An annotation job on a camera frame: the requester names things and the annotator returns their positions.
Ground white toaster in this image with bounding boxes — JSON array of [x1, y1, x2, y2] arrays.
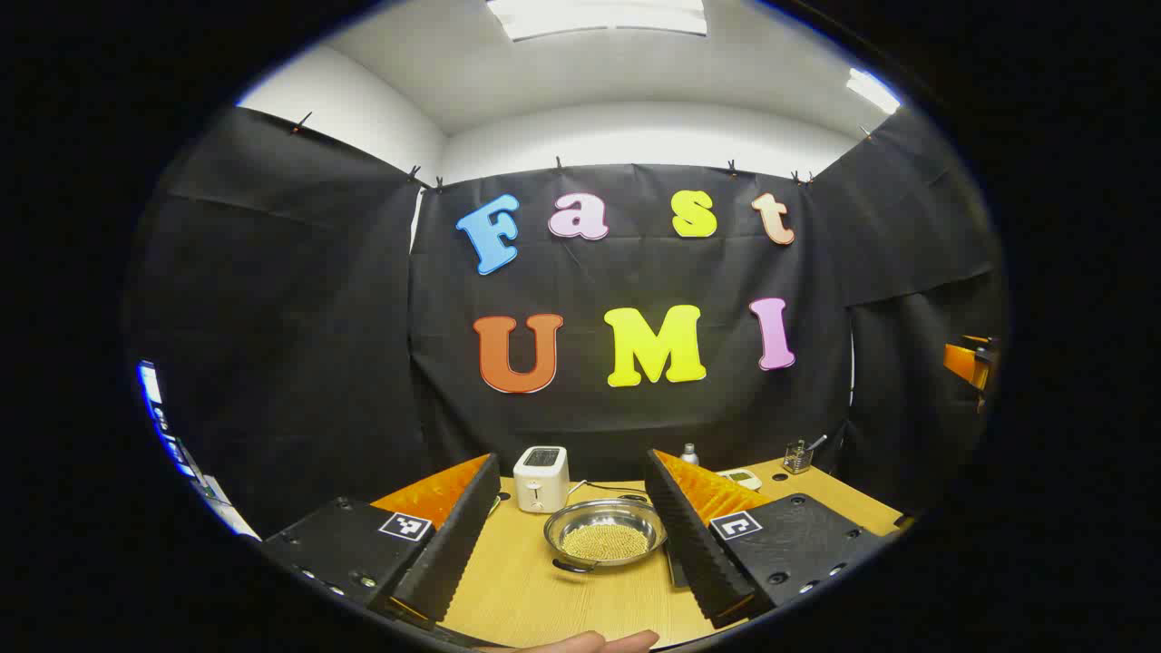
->
[[512, 445, 571, 514]]

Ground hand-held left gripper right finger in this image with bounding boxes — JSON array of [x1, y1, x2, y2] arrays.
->
[[644, 448, 894, 629]]

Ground stainless steel pot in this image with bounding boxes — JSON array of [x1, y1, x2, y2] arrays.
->
[[543, 498, 669, 574]]

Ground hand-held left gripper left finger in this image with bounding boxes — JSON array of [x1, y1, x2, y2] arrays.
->
[[261, 453, 502, 631]]

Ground small ceiling light panel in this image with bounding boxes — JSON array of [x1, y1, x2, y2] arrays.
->
[[846, 68, 902, 114]]

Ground pile of soybeans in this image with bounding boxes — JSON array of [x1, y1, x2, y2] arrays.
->
[[561, 523, 650, 561]]

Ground large ceiling light panel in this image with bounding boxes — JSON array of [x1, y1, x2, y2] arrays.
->
[[485, 0, 708, 42]]

